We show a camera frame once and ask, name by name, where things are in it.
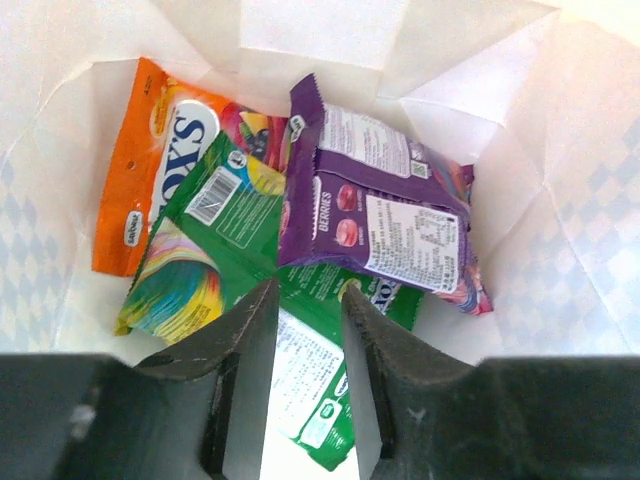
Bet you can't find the checkered paper bag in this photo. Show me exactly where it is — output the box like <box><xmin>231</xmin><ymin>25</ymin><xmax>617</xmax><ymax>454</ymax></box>
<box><xmin>1</xmin><ymin>1</ymin><xmax>639</xmax><ymax>363</ymax></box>

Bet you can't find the orange snack packet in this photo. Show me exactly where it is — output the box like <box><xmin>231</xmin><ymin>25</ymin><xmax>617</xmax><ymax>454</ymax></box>
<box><xmin>92</xmin><ymin>58</ymin><xmax>288</xmax><ymax>277</ymax></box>

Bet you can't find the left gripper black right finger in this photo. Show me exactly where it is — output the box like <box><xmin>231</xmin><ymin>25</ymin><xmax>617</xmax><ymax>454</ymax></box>
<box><xmin>341</xmin><ymin>287</ymin><xmax>639</xmax><ymax>479</ymax></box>

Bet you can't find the purple berries candy packet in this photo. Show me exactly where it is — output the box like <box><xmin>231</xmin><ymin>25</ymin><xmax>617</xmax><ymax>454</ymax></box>
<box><xmin>278</xmin><ymin>74</ymin><xmax>493</xmax><ymax>315</ymax></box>

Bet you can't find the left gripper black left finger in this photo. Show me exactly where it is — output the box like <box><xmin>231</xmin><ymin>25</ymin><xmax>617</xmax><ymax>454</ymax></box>
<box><xmin>1</xmin><ymin>279</ymin><xmax>278</xmax><ymax>479</ymax></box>

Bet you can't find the green snack packet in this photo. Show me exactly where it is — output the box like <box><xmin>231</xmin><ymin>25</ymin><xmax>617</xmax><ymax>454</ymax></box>
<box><xmin>114</xmin><ymin>133</ymin><xmax>285</xmax><ymax>345</ymax></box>

